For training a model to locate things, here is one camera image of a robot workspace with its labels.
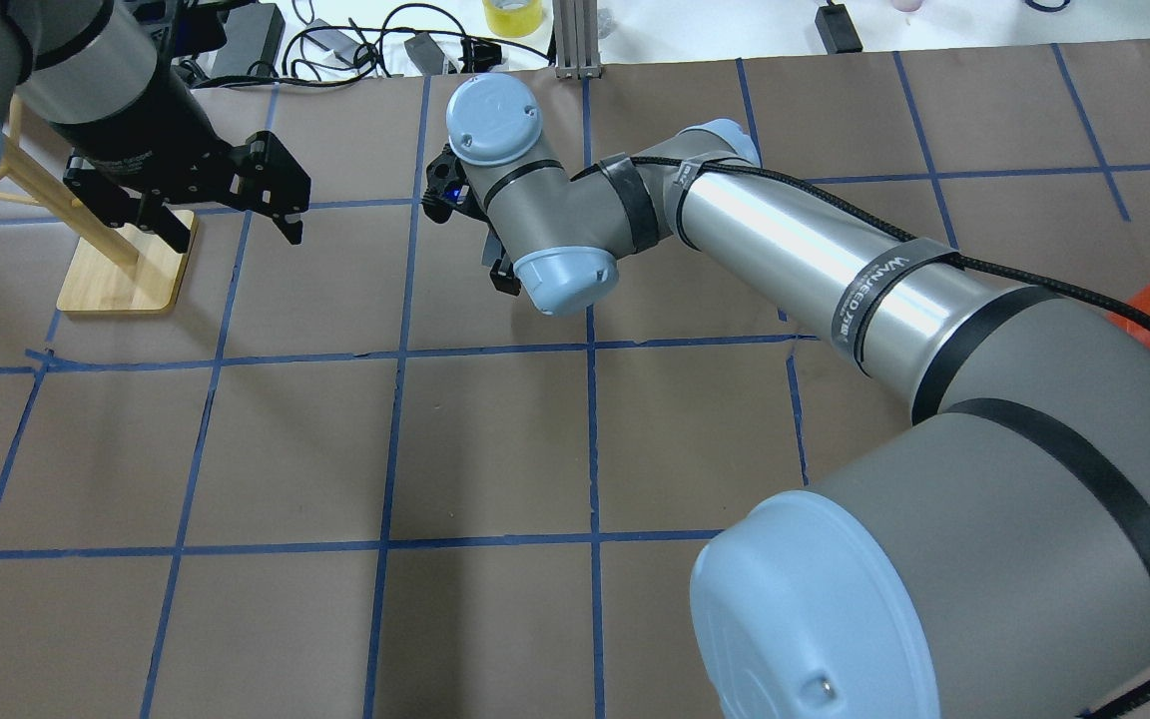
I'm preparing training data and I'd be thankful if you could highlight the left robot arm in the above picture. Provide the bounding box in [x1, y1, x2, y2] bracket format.
[0, 1, 311, 254]

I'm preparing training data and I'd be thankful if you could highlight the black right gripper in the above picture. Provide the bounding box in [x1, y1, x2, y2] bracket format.
[421, 143, 521, 296]

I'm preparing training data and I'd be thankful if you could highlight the yellow tape roll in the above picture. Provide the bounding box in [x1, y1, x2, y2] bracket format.
[482, 0, 544, 38]

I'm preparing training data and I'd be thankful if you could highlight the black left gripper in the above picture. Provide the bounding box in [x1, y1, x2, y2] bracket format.
[61, 60, 311, 254]

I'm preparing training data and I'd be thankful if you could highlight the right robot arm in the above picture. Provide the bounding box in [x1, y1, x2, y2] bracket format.
[421, 74, 1150, 718]

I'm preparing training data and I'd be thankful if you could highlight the wooden cup stand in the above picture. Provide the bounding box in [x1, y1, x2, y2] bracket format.
[0, 95, 189, 316]

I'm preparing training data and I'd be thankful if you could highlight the black power adapter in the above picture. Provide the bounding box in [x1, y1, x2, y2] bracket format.
[814, 1, 863, 55]

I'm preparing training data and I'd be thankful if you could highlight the aluminium frame post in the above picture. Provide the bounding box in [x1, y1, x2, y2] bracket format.
[552, 0, 603, 79]

